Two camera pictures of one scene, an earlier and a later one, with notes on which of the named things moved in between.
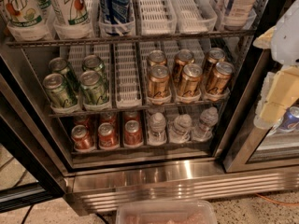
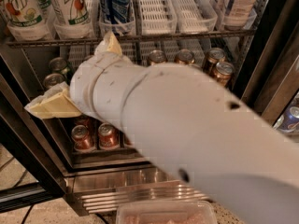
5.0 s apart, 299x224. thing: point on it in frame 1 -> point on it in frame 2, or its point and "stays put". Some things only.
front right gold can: x=220 y=77 stays put
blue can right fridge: x=291 y=119 stays put
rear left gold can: x=157 y=57 stays put
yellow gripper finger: x=264 y=40 -> x=109 y=44
